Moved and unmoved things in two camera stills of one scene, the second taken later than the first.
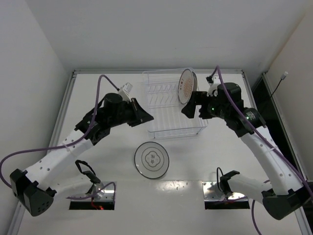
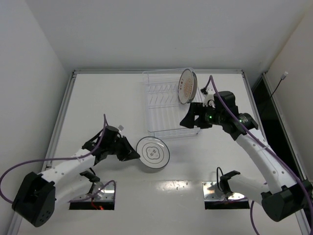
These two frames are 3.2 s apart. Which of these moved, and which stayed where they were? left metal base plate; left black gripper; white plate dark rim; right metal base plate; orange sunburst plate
Moved: white plate dark rim; left black gripper
Stayed: right metal base plate; left metal base plate; orange sunburst plate
